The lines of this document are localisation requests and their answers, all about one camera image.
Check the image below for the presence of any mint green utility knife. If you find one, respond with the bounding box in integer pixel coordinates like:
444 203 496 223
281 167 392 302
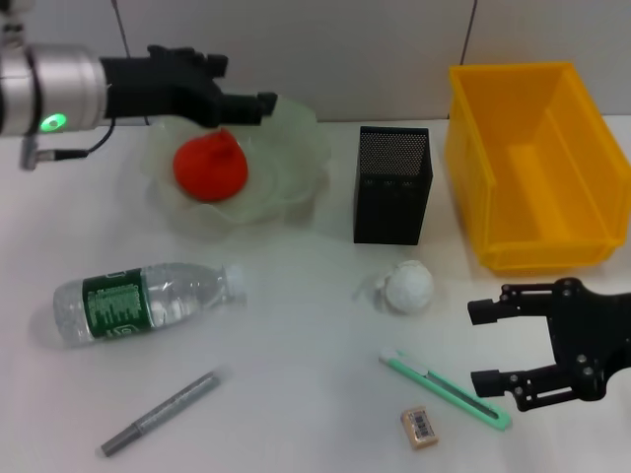
378 348 513 433

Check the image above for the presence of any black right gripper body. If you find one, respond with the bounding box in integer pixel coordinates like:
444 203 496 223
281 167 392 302
543 277 631 402

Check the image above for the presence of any beige eraser with barcode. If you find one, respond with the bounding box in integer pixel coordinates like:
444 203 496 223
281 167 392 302
398 404 440 449

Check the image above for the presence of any grey marker pen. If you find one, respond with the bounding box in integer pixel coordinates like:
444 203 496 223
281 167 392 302
100 369 233 458

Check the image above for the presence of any black mesh pen holder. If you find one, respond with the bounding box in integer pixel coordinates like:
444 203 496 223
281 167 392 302
353 125 435 246

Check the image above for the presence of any translucent green fruit bowl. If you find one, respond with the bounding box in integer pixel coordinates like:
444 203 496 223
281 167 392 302
140 96 332 229

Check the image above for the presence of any clear green-label water bottle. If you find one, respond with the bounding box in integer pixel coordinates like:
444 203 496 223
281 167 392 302
52 262 247 349

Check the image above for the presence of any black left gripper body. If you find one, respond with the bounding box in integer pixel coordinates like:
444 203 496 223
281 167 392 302
101 54 219 125

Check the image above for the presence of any orange fruit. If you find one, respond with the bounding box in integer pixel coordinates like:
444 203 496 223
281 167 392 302
172 126 250 201

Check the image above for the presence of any yellow plastic bin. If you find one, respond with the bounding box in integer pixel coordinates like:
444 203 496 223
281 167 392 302
445 61 631 276

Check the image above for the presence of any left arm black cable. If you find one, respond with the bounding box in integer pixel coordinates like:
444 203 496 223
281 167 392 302
18 122 115 171

